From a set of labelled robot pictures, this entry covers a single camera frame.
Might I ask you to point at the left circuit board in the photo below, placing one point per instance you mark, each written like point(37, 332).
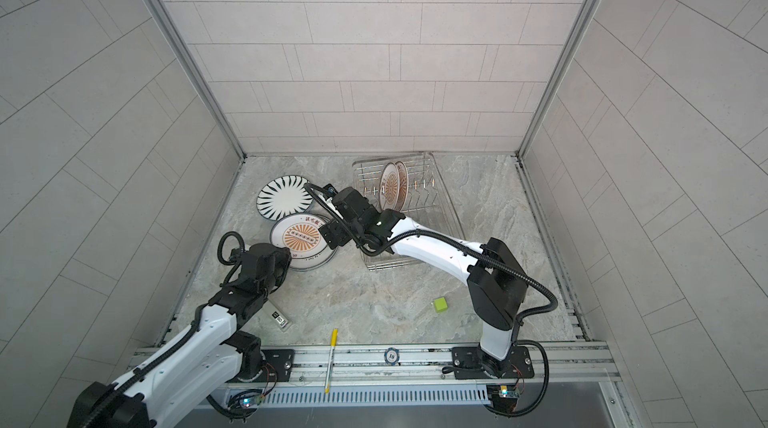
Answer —
point(246, 402)

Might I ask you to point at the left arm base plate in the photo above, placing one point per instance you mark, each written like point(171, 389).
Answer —
point(282, 362)

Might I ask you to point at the aluminium mounting rail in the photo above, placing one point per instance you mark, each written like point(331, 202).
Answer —
point(424, 364)

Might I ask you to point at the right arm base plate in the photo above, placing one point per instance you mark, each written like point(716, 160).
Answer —
point(473, 363)

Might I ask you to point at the yellow white pen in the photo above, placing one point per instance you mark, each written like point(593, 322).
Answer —
point(330, 361)

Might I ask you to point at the orange sunburst plate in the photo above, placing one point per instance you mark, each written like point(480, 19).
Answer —
point(389, 187)
point(300, 233)

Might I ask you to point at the green cube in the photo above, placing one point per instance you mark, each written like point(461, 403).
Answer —
point(440, 304)

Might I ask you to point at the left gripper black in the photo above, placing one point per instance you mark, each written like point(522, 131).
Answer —
point(284, 255)

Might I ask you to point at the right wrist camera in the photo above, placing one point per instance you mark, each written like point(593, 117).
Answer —
point(330, 190)

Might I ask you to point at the right circuit board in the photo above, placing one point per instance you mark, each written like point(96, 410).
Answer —
point(503, 398)

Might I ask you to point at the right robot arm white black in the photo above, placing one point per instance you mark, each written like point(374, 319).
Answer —
point(490, 272)

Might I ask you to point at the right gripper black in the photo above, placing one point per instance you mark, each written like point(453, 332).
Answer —
point(335, 227)

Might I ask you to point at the black silver remote tool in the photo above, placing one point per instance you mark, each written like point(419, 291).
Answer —
point(280, 319)

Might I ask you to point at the black striped white plate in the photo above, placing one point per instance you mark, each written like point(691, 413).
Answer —
point(283, 196)

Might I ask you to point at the metal wire dish rack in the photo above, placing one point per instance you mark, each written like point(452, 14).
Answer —
point(427, 200)

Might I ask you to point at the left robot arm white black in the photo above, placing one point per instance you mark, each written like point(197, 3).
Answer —
point(211, 351)

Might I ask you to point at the circuit board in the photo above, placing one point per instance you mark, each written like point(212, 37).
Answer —
point(246, 402)
point(503, 398)

